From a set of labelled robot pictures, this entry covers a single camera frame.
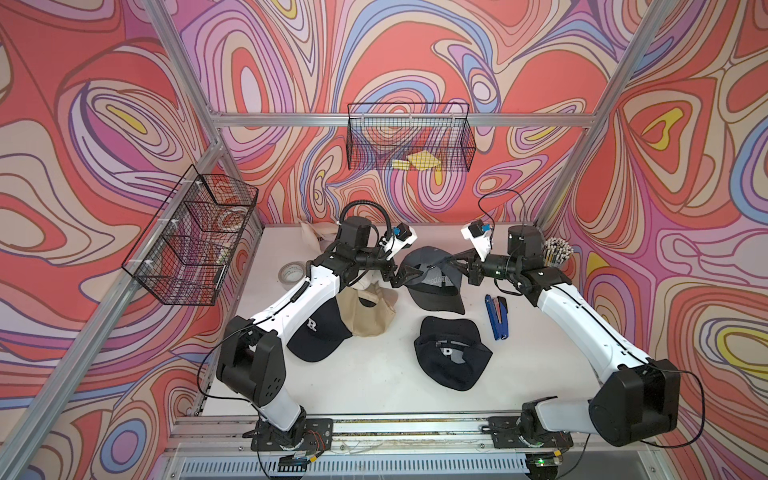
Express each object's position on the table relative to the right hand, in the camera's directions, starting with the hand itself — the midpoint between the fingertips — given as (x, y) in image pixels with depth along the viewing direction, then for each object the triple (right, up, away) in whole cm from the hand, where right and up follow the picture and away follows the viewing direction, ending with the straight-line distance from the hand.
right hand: (449, 266), depth 77 cm
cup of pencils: (+35, +4, +11) cm, 37 cm away
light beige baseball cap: (-20, -2, -1) cm, 21 cm away
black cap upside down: (+3, -26, +9) cm, 28 cm away
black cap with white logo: (-36, -20, +9) cm, 42 cm away
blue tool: (+19, -17, +16) cm, 30 cm away
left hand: (-9, +2, 0) cm, 9 cm away
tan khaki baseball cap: (-22, -14, +16) cm, 31 cm away
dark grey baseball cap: (-1, -7, +11) cm, 13 cm away
